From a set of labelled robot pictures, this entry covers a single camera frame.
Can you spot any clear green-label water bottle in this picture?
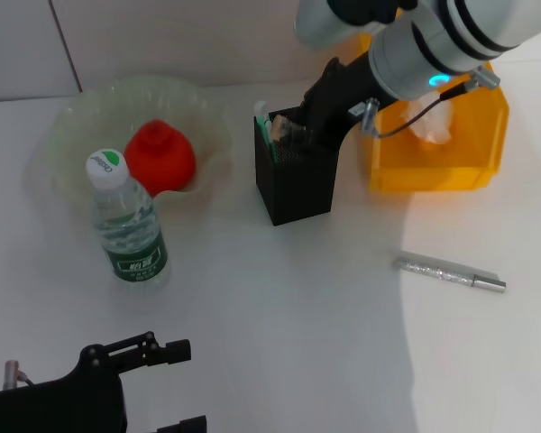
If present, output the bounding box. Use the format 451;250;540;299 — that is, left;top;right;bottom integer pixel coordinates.
85;146;170;285

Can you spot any white paper ball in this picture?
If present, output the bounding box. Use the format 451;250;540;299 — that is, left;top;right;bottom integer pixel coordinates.
400;92;456;145

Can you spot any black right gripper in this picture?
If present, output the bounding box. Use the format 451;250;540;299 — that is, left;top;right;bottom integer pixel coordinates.
289;51;396;152

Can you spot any green glass fruit plate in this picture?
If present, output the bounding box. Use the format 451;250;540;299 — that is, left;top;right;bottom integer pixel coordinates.
26;74;234;213

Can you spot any gripper cable with plug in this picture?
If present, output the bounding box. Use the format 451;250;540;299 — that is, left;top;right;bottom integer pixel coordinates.
359;67;500;139
4;359;35;389

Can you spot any black mesh pen holder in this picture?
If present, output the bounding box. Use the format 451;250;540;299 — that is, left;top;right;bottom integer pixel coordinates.
253;104;342;226

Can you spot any silver glitter pen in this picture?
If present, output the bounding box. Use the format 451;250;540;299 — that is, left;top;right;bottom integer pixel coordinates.
392;254;508;293

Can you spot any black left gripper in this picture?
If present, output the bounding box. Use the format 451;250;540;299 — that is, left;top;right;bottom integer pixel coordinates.
0;331;207;433

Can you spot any yellow plastic bin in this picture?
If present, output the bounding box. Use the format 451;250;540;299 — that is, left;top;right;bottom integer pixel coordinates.
358;31;510;194

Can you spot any right gripper cable with plug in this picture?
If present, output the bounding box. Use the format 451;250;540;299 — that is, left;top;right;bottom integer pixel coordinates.
359;67;500;139

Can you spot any left gripper cable with plug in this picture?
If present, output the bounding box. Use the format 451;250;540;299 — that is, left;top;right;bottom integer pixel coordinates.
4;359;35;389

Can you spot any orange fruit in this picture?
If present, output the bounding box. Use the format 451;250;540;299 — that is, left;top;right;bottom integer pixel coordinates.
124;119;197;196

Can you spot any green utility knife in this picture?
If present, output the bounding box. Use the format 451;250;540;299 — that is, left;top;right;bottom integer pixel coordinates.
253;100;281;164

